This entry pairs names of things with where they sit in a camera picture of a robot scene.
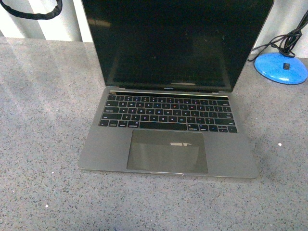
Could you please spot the grey laptop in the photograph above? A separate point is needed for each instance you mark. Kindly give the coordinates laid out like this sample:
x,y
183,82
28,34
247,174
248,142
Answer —
x,y
169,68

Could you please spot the blue desk lamp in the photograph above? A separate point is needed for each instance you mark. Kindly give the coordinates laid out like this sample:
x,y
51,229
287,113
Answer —
x,y
278,68

